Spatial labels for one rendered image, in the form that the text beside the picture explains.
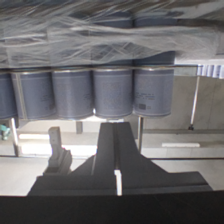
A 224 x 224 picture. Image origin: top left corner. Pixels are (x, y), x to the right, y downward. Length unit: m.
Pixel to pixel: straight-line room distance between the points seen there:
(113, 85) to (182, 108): 3.07
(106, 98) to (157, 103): 0.08
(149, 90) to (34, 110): 0.19
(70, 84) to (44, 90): 0.05
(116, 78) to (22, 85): 0.15
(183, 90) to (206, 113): 0.67
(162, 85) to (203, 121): 3.31
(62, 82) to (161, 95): 0.15
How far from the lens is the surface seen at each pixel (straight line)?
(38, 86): 0.28
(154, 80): 0.26
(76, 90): 0.26
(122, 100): 0.26
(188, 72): 1.56
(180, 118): 3.35
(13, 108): 0.33
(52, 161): 0.49
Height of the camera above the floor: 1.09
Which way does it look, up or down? 16 degrees up
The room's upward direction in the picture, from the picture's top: 180 degrees counter-clockwise
